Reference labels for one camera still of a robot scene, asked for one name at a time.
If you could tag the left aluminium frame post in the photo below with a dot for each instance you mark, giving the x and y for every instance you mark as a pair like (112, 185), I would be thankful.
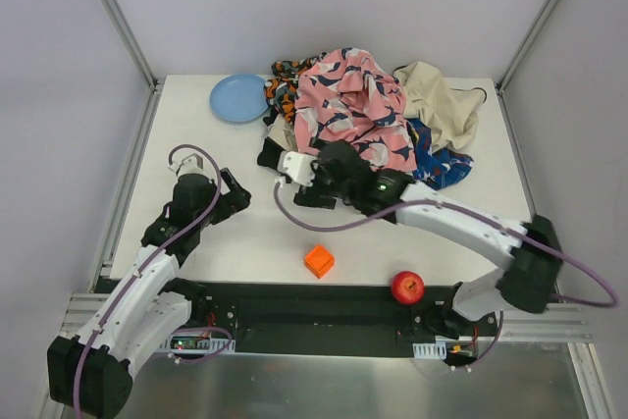
(124, 31)

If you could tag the aluminium frame post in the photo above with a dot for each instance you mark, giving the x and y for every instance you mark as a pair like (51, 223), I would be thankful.
(124, 31)
(529, 40)

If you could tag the right aluminium frame post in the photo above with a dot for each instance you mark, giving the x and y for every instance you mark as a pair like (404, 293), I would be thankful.
(529, 40)

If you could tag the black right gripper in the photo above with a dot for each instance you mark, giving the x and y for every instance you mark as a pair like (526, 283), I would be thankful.
(314, 188)

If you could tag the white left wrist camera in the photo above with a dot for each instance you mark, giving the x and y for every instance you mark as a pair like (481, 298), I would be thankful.
(192, 164)

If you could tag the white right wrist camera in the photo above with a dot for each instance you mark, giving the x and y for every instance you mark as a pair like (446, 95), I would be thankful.
(298, 167)

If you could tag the blue plate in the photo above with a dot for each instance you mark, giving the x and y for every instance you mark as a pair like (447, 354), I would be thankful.
(239, 99)

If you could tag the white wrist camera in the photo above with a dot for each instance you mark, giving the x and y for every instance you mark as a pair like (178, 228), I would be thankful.
(298, 167)
(192, 164)

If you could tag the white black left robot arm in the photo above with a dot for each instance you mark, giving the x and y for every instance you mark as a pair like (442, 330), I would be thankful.
(95, 368)

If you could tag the black cloth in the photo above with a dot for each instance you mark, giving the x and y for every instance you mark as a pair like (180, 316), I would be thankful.
(272, 156)

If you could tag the pink shark print cloth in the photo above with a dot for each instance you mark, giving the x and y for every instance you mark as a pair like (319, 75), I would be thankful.
(347, 97)

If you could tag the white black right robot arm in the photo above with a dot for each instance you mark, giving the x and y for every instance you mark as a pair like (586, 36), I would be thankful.
(526, 264)

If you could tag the orange cube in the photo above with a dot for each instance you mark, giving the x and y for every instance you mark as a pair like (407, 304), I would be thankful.
(319, 261)

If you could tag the red apple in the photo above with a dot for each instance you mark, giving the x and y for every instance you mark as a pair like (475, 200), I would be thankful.
(407, 288)

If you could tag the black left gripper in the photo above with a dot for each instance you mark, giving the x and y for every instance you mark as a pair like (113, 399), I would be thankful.
(225, 195)

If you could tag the beige zippered cloth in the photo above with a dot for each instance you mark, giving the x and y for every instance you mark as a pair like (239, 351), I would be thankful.
(450, 113)

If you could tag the orange camouflage cloth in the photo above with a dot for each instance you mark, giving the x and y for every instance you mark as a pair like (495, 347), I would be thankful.
(280, 91)

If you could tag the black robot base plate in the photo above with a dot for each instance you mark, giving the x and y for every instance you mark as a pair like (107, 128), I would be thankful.
(355, 321)

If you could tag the blue white red cloth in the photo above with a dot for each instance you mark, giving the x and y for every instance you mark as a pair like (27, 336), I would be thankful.
(437, 169)

